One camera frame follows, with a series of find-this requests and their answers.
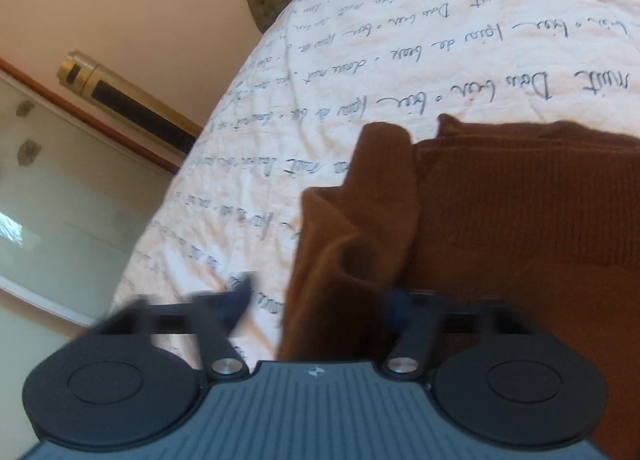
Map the white script-printed blanket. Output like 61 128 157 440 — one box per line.
107 0 640 366

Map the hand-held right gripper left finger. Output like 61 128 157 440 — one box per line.
97 271 256 382

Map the brown knit sweater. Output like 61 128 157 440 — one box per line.
276 114 640 460

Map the gold and black tower appliance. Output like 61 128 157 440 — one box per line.
56 50 203 157

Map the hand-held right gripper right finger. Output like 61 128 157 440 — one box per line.
382 289 533 382

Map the wooden glass-top nightstand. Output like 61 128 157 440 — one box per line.
0 57 182 328

